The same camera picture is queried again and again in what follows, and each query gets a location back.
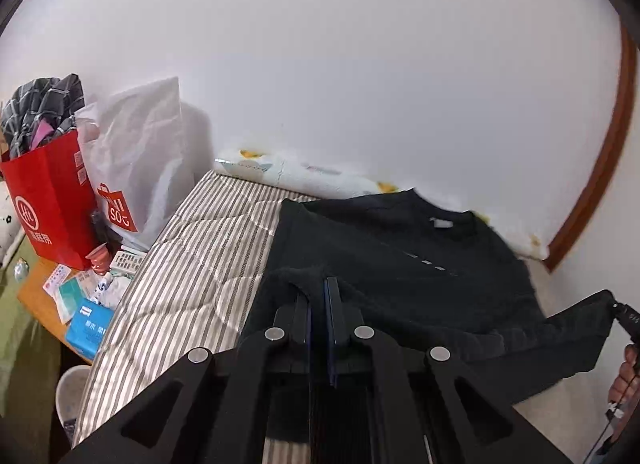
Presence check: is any brown wooden door frame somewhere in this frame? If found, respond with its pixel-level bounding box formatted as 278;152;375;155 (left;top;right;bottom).
545;27;638;272

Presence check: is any white slipper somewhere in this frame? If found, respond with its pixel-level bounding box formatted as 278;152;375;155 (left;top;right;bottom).
54;365;93;445

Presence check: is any person's right hand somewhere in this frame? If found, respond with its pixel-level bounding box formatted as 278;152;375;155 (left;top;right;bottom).
607;344;640;407

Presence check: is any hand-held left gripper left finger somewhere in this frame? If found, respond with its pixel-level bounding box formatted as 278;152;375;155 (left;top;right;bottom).
60;294;314;464

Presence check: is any white plastic bag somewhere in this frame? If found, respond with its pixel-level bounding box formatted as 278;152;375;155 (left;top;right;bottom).
75;77;211;251

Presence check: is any black sweatshirt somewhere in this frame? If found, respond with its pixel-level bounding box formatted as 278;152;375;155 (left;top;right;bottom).
235;188;618;402

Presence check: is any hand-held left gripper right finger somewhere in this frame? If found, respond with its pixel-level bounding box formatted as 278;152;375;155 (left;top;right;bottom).
324;277;573;464

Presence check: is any blue tissue pack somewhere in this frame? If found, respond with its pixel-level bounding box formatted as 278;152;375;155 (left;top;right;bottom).
65;300;116;360

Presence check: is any white red card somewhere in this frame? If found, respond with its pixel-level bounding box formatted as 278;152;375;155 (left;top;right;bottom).
42;265;73;297

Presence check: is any white printed packet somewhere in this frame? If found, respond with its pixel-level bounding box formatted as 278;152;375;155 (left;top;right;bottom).
90;271;133;309

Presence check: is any wooden nightstand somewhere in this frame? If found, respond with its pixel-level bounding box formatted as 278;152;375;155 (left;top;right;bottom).
17;257;108;365

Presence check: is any grey plaid cloth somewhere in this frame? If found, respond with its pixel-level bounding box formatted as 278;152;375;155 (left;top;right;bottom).
0;74;86;160

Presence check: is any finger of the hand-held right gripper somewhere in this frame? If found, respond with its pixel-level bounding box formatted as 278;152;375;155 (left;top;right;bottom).
611;301;640;342

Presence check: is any red paper bag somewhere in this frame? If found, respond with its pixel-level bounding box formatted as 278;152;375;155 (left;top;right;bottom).
0;129;101;271

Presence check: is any teal white packet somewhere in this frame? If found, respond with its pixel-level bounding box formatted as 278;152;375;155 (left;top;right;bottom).
54;279;93;327

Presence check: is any white remote control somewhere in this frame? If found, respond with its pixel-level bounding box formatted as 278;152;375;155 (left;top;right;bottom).
109;250;148;275

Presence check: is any striped quilted pad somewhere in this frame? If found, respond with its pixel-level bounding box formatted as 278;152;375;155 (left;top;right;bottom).
72;169;326;464

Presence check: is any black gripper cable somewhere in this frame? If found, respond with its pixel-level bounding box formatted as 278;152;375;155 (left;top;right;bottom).
582;401;631;464

